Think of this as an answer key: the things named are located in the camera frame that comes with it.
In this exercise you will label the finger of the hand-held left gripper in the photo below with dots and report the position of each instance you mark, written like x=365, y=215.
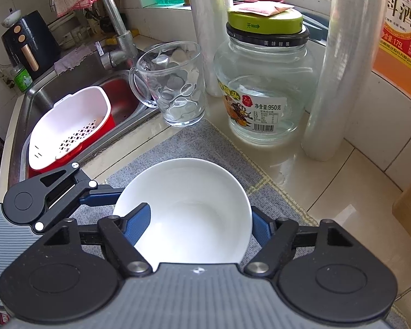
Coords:
x=101, y=196

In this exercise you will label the steel sink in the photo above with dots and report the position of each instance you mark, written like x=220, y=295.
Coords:
x=54, y=89

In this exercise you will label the glass jar green lid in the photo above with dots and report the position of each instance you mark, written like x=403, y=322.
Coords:
x=260, y=75

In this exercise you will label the small white bowl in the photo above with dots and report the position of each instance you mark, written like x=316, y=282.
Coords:
x=10, y=16

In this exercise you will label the grey and blue towel mat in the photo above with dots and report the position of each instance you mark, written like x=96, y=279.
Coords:
x=191, y=140

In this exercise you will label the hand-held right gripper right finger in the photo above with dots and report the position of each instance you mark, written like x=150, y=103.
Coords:
x=262, y=228

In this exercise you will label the large plastic wrap roll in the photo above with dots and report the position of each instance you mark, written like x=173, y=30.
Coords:
x=346, y=58

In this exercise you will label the grey cloth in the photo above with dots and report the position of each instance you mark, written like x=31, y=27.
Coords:
x=75, y=58

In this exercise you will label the red sachet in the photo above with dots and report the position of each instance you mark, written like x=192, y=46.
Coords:
x=260, y=8

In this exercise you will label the orange cooking wine bottle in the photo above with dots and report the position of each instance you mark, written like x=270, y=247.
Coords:
x=404, y=41

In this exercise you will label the red basin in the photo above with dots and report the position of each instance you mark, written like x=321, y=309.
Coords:
x=102, y=128

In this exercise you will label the metal faucet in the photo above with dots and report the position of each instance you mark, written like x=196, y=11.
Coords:
x=116, y=24

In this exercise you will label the black air fryer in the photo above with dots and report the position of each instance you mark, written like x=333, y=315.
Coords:
x=37, y=48

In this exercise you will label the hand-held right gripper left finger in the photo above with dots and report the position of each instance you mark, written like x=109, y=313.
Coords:
x=137, y=224

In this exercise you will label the white colander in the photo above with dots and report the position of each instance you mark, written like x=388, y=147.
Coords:
x=72, y=116

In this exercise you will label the glass mug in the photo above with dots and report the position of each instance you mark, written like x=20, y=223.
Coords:
x=178, y=92

